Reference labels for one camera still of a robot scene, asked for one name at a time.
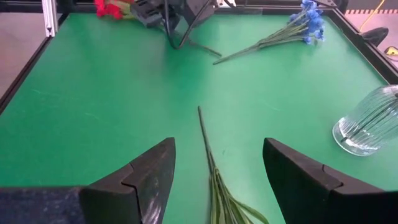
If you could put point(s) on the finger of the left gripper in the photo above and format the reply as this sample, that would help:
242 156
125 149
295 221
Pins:
199 11
147 14

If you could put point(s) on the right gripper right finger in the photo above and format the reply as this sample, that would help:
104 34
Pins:
311 193

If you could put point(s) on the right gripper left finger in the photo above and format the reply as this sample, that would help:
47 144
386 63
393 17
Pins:
130 193

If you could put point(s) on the red artificial flower bunch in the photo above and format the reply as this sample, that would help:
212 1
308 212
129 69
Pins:
107 9

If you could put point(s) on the blue artificial flower bunch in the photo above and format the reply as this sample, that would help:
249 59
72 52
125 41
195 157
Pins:
311 21
214 174

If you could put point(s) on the clear ribbed glass vase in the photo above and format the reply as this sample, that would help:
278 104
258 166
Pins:
367 124

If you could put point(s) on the green table mat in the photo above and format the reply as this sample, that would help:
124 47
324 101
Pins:
124 93

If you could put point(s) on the black stand leg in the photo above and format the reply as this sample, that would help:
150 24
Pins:
376 35

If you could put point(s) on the silver aluminium post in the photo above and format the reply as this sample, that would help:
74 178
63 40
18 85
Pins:
49 18

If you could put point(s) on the black aluminium table frame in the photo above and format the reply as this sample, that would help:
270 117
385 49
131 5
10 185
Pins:
373 43

